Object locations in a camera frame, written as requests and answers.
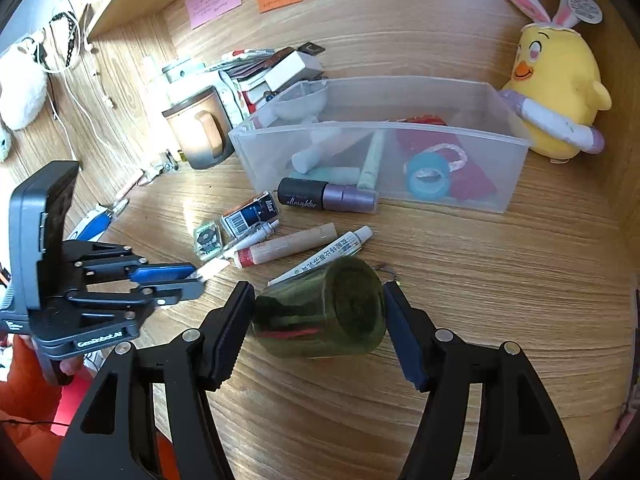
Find teal tape roll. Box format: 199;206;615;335
404;152;453;197

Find white carton with fruit print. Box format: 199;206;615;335
219;72;247;127

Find small clear tube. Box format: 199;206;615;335
226;220;281;257

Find beige tube with red cap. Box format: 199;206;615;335
234;222;339;267

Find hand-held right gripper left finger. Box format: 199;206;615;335
50;281;257;480

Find red pouch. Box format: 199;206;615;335
395;115;499;202

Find person's left forearm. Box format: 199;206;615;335
0;334;68;431

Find black and purple spray bottle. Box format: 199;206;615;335
276;177;379;214

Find pale green tube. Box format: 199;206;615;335
356;131;387;192

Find pink pen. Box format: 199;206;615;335
116;170;147;199

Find stack of books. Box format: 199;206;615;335
205;47;296;83

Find white pearly cream tube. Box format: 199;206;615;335
291;130;373;174

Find clear plastic storage bin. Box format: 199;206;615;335
228;76;532;214

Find dark green bottle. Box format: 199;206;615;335
251;257;387;359

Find small clear case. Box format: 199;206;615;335
193;221;224;264

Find white fluffy plush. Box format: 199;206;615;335
0;40;49;132

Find white rectangular box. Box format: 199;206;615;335
263;52;323;92

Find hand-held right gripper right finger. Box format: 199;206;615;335
382;282;581;480

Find dark blue small box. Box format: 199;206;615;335
220;191;282;238

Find person's left hand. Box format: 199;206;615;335
59;355;93;377

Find red small box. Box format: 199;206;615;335
240;85;267;117

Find tan ceramic mug with lid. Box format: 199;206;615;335
161;85;236;171

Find pink and white braided rope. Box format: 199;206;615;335
421;142;471;174

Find white patterned bowl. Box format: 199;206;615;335
270;82;329;123

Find yellow chick plush toy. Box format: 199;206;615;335
489;0;612;163

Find pale blue plastic cylinder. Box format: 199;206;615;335
287;166;362;182

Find black and white cables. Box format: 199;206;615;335
36;0;83;75

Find blue and white card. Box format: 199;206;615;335
74;207;114;242

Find white ointment tube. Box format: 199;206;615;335
268;225;374;287

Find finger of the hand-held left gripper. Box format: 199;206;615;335
62;241;198;284
66;281;207;319

